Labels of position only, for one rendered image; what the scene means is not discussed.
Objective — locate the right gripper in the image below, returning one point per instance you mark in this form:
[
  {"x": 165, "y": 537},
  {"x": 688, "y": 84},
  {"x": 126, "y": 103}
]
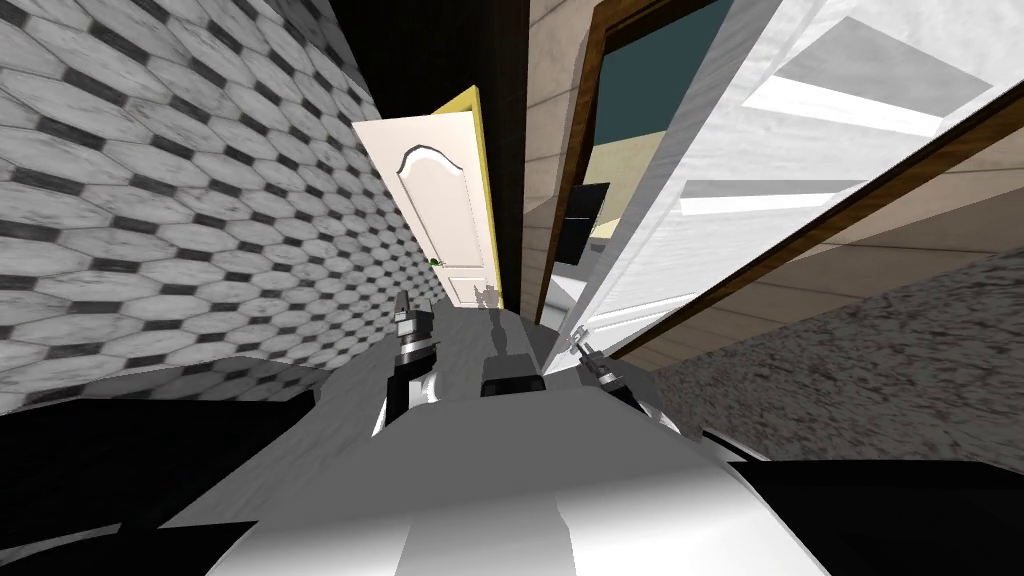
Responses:
[{"x": 594, "y": 358}]

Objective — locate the cream panelled door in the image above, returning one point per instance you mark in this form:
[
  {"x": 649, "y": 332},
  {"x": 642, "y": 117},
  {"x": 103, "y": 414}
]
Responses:
[{"x": 440, "y": 216}]

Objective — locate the white door leaf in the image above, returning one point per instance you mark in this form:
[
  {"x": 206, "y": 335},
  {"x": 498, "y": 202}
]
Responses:
[{"x": 744, "y": 160}]

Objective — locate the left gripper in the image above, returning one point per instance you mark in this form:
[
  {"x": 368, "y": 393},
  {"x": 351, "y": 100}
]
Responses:
[{"x": 416, "y": 326}]

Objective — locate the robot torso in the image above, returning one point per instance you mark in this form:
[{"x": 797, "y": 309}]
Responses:
[{"x": 512, "y": 488}]

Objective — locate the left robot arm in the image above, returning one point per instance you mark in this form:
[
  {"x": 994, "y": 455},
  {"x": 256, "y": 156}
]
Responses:
[{"x": 120, "y": 472}]

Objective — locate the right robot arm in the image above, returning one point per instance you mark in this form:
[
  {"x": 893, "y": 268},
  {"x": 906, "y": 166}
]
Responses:
[{"x": 880, "y": 520}]

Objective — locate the black flat panel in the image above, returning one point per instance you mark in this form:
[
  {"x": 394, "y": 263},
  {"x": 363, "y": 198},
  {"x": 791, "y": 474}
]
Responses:
[{"x": 582, "y": 224}]

